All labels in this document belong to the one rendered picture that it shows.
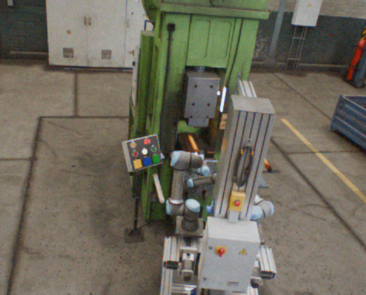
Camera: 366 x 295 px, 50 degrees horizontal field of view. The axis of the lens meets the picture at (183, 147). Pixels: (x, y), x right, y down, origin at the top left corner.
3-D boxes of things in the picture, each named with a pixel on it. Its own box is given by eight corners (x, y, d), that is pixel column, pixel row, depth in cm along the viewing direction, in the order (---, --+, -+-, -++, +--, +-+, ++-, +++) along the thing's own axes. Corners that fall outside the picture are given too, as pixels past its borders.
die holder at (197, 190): (211, 196, 419) (217, 160, 397) (177, 197, 410) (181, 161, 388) (198, 168, 466) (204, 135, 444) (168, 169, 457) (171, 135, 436)
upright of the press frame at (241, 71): (222, 217, 464) (263, 18, 354) (201, 218, 458) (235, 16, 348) (212, 195, 501) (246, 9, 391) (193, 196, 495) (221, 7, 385)
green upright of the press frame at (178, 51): (167, 220, 448) (191, 12, 338) (144, 221, 442) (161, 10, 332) (161, 197, 486) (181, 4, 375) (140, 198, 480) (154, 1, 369)
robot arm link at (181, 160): (184, 219, 308) (191, 156, 288) (164, 217, 307) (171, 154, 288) (184, 211, 319) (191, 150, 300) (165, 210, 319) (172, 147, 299)
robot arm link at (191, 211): (198, 221, 310) (201, 207, 303) (181, 220, 309) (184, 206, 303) (198, 212, 320) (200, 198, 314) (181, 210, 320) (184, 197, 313)
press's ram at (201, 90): (222, 118, 380) (229, 79, 361) (184, 117, 371) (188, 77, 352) (211, 101, 416) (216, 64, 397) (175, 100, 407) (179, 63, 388)
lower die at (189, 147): (202, 157, 399) (204, 150, 395) (184, 158, 394) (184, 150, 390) (193, 138, 434) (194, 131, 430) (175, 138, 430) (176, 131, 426)
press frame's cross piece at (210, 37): (227, 67, 371) (235, 16, 348) (184, 66, 361) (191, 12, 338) (214, 54, 408) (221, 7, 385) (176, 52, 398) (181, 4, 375)
